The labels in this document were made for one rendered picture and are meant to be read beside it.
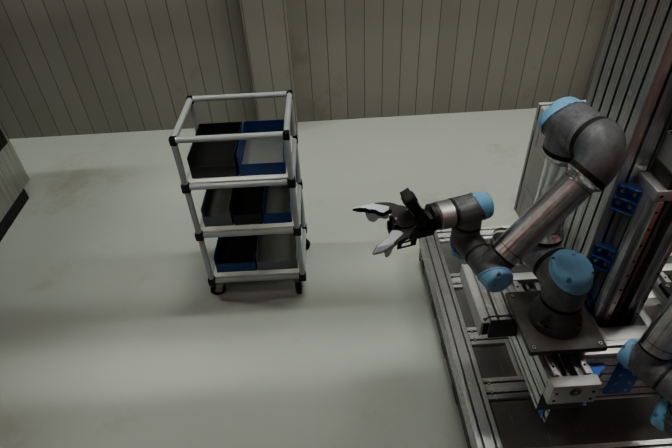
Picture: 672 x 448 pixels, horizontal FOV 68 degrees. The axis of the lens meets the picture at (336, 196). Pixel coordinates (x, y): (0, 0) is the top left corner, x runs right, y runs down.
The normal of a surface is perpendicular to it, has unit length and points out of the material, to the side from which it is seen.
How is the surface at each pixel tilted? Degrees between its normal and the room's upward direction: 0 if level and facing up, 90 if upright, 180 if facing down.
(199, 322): 0
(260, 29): 90
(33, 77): 90
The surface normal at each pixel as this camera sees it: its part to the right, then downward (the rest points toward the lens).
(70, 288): -0.04, -0.79
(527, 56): 0.05, 0.61
